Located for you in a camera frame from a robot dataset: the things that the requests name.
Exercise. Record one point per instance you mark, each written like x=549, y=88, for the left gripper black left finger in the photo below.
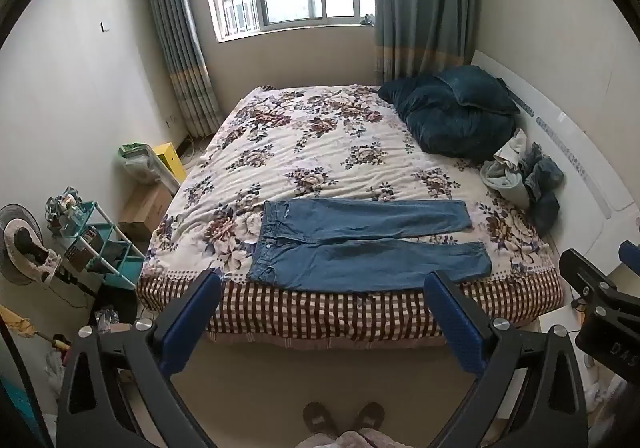
x=93, y=410

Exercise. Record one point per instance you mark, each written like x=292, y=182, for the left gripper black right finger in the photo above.
x=527, y=390

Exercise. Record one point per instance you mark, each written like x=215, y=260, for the blue denim jeans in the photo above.
x=354, y=246

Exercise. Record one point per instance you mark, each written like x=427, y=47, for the teal shelf rack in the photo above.
x=91, y=242

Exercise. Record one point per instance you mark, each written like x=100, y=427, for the white headboard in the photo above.
x=597, y=212

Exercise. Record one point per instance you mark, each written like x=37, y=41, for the cardboard box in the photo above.
x=144, y=210

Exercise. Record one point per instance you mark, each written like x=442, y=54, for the standing fan with hat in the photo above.
x=24, y=258

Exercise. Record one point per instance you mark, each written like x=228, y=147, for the right dark slipper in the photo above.
x=370, y=417

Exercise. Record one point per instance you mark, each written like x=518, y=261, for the dark slipper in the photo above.
x=370, y=417
x=318, y=420

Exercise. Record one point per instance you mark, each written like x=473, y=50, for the pile of clothes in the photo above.
x=527, y=178

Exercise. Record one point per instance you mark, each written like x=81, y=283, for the left dark slipper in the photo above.
x=318, y=420

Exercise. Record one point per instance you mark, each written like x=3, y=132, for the plastic bag with green item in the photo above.
x=140, y=162

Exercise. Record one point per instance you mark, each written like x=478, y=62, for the yellow box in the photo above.
x=168, y=155

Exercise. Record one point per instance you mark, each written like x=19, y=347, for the floral bed blanket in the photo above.
x=342, y=142

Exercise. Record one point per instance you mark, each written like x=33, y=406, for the dark teal quilt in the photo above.
x=462, y=112

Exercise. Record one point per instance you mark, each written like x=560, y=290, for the left striped curtain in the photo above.
x=188, y=73

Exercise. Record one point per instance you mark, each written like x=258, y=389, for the right teal curtain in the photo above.
x=425, y=3

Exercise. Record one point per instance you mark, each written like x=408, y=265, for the white wall switch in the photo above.
x=104, y=26

